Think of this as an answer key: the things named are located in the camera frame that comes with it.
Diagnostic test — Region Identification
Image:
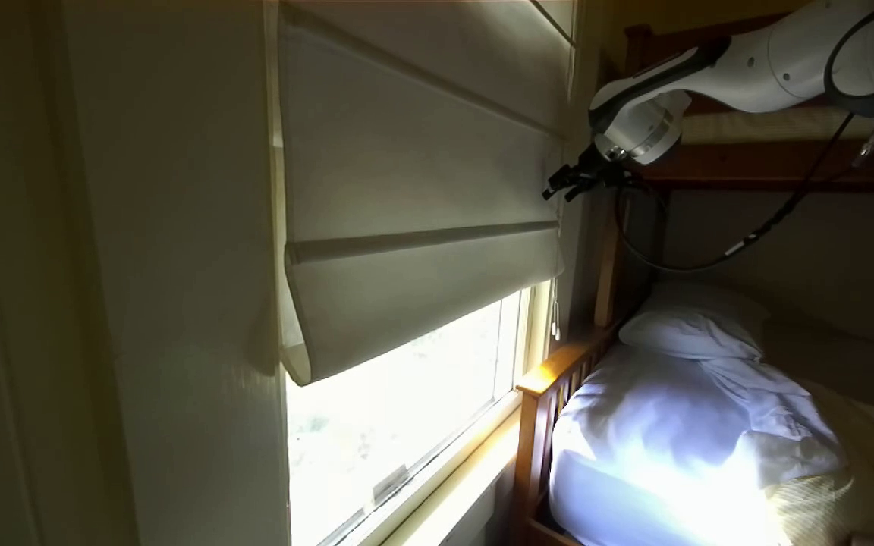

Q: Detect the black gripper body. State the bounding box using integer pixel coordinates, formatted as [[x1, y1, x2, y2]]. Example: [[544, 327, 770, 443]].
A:
[[541, 145, 633, 199]]

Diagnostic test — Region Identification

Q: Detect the cream roman shade curtain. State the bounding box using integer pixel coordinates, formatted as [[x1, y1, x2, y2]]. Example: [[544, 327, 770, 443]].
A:
[[277, 0, 573, 384]]

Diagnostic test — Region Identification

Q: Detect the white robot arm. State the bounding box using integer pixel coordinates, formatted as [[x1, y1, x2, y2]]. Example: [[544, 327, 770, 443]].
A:
[[544, 0, 874, 199]]

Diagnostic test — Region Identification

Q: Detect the white pillow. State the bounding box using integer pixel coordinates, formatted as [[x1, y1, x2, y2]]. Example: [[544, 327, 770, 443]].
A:
[[621, 293, 767, 362]]

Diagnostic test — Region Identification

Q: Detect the white bed sheet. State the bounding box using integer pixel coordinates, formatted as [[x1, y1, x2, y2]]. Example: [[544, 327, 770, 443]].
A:
[[551, 345, 874, 546]]

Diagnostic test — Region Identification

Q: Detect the white framed window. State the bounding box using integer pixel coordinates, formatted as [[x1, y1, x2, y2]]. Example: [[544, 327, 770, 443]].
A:
[[286, 282, 552, 546]]

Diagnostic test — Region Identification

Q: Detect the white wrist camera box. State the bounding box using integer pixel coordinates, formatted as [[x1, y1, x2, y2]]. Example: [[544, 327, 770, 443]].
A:
[[594, 94, 688, 166]]

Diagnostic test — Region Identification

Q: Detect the wooden bunk bed frame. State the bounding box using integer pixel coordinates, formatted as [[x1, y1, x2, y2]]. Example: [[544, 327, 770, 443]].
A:
[[512, 11, 874, 546]]

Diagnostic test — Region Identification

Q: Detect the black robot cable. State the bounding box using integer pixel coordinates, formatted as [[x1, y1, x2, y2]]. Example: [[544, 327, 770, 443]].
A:
[[615, 0, 874, 362]]

